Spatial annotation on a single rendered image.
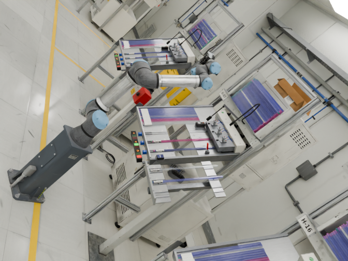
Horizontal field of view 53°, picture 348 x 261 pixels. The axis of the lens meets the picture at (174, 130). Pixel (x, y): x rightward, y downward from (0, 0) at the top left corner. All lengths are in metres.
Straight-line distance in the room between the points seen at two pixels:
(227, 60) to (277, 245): 2.33
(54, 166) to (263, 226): 2.55
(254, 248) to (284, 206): 2.00
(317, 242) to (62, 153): 1.60
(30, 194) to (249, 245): 1.47
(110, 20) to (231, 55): 3.50
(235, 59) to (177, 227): 1.94
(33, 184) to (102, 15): 4.88
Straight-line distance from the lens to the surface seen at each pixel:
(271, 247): 2.21
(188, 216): 3.12
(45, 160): 2.41
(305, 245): 2.40
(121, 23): 7.02
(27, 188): 2.52
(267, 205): 4.21
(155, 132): 2.81
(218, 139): 2.76
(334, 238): 2.14
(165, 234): 3.26
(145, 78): 2.13
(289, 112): 2.67
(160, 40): 4.35
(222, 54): 3.93
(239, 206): 4.39
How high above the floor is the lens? 1.65
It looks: 15 degrees down
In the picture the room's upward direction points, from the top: 51 degrees clockwise
